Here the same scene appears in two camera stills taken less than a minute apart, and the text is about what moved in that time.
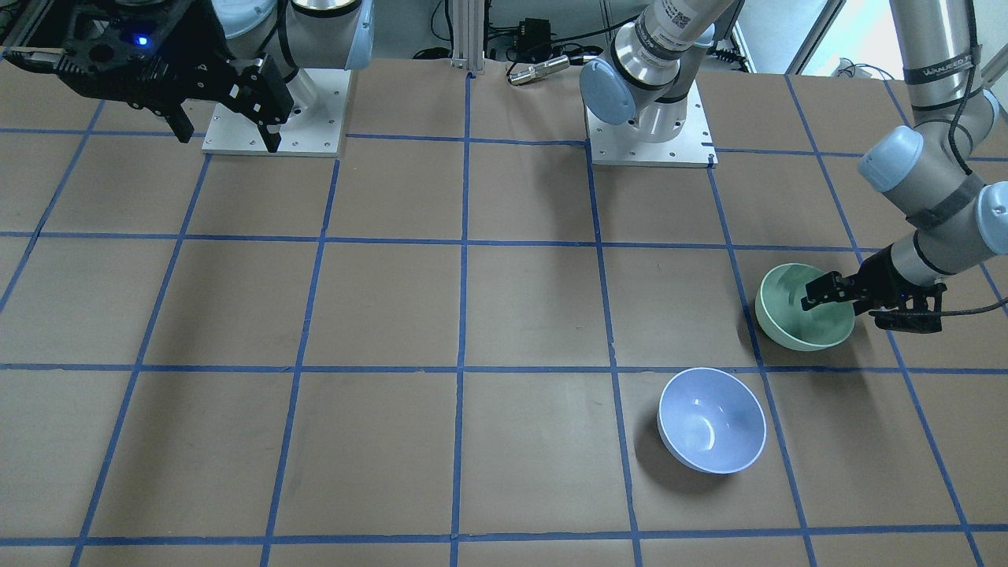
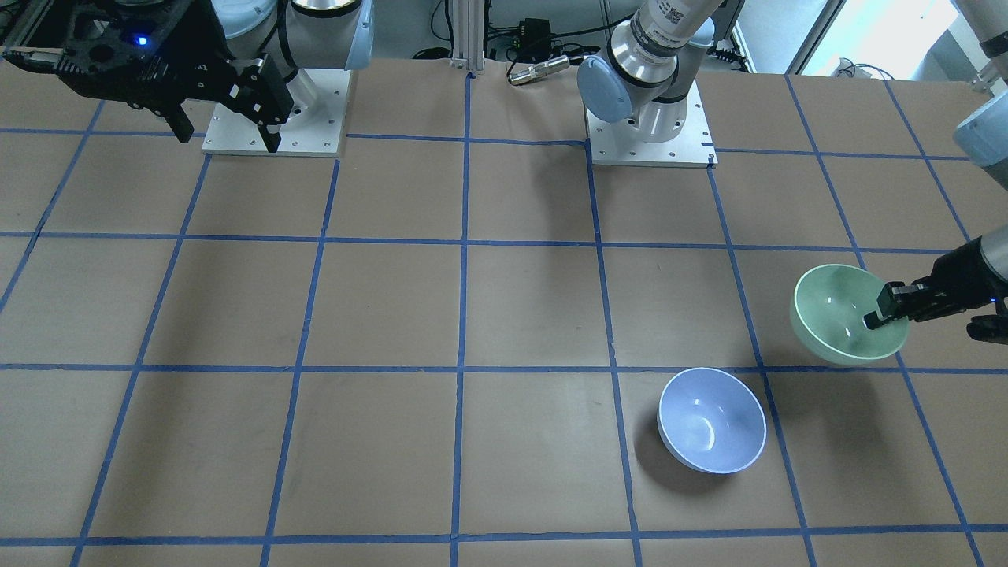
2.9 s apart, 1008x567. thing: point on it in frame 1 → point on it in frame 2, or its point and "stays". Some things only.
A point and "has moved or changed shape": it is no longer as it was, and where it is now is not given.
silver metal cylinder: [537, 70] stays
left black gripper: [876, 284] → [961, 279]
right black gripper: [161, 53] stays
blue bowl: [709, 420] stays
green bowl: [780, 311] has moved or changed shape
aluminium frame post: [468, 35] stays
